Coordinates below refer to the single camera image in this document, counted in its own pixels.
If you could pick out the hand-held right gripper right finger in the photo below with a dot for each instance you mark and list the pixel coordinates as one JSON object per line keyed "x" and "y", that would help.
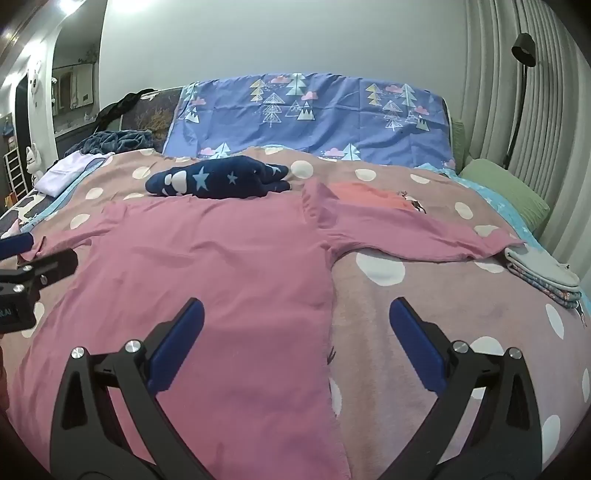
{"x": 415, "y": 346}

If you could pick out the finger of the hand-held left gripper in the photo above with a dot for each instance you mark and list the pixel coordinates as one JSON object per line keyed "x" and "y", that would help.
{"x": 16, "y": 246}
{"x": 51, "y": 267}

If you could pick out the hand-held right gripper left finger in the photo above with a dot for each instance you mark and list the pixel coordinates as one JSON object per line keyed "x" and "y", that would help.
{"x": 178, "y": 346}

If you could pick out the pink shirt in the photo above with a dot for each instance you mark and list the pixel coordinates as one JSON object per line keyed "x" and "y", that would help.
{"x": 207, "y": 277}

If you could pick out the pink polka dot blanket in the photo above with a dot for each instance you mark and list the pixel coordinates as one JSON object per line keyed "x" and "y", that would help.
{"x": 415, "y": 323}

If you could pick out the white ladder rack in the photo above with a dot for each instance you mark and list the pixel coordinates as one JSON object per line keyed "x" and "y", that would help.
{"x": 14, "y": 173}

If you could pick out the white cat figurine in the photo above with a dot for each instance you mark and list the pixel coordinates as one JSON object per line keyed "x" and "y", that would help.
{"x": 34, "y": 161}

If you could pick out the lavender cloth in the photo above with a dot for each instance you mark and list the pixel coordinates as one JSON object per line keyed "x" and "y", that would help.
{"x": 69, "y": 173}

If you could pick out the dark teal fuzzy blanket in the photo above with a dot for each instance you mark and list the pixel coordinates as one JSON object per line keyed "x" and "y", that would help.
{"x": 115, "y": 141}

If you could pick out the grey folded garment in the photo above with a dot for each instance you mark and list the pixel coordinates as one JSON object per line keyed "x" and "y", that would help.
{"x": 540, "y": 267}

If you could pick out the patterned folded garment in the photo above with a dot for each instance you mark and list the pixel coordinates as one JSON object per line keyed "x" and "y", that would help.
{"x": 554, "y": 293}

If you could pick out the coral garment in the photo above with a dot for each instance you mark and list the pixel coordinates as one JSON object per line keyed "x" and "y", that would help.
{"x": 369, "y": 196}

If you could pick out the black cloth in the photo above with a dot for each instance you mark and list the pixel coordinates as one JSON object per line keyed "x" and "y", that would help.
{"x": 117, "y": 110}

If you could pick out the navy star-print garment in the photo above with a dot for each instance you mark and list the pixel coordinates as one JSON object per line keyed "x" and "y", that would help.
{"x": 217, "y": 177}

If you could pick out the green pillow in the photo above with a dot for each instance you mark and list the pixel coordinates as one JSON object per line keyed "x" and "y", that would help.
{"x": 503, "y": 189}

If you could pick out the dark patterned headboard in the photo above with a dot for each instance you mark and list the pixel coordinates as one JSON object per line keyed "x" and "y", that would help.
{"x": 154, "y": 115}

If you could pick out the blue tree-print sheet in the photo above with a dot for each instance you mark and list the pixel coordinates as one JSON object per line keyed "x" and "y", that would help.
{"x": 332, "y": 124}

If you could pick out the grey curtain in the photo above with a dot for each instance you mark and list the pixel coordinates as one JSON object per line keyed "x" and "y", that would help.
{"x": 554, "y": 138}

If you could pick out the black floor lamp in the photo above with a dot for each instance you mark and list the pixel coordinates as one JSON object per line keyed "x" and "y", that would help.
{"x": 524, "y": 48}

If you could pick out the wall mirror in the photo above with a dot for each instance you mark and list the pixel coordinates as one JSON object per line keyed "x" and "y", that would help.
{"x": 74, "y": 90}

